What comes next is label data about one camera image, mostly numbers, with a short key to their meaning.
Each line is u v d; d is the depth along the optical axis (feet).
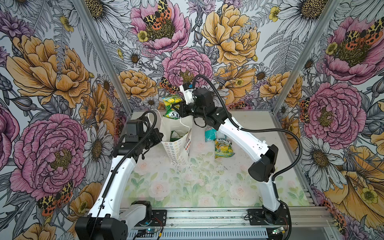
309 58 2.93
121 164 1.53
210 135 3.35
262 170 1.84
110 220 1.24
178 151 2.57
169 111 2.36
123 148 1.68
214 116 1.86
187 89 2.11
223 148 3.13
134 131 1.83
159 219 2.40
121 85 3.52
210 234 2.55
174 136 3.19
